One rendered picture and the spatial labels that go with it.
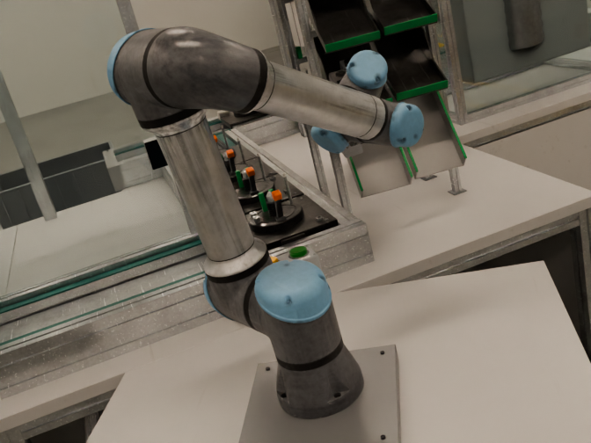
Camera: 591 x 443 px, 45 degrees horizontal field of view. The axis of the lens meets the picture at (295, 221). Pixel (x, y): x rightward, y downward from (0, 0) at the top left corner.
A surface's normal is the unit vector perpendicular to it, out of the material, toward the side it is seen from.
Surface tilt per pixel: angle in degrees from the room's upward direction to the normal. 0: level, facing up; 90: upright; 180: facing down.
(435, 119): 45
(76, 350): 90
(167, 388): 0
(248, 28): 90
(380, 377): 3
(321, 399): 75
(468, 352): 0
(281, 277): 9
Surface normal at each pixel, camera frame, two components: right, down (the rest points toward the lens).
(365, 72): 0.03, -0.28
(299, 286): -0.16, -0.86
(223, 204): 0.54, 0.23
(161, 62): -0.47, 0.09
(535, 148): 0.31, 0.29
